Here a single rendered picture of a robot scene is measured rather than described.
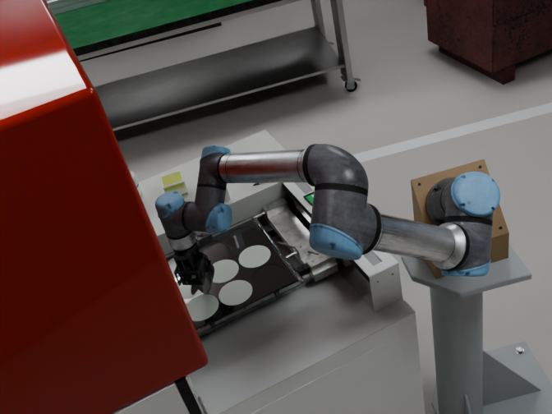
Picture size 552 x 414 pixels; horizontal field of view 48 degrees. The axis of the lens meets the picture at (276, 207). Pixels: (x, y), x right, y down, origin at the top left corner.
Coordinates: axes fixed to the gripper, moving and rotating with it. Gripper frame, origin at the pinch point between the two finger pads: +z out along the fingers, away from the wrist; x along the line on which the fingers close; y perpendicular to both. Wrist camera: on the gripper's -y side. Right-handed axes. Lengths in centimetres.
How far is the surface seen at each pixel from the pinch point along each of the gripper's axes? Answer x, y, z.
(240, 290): 10.1, -0.4, 1.4
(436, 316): 64, -18, 32
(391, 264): 54, -4, -5
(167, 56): -168, -379, 92
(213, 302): 3.0, 4.4, 1.3
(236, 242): 3.9, -21.2, 1.5
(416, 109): 53, -248, 92
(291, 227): 20.1, -30.1, 3.4
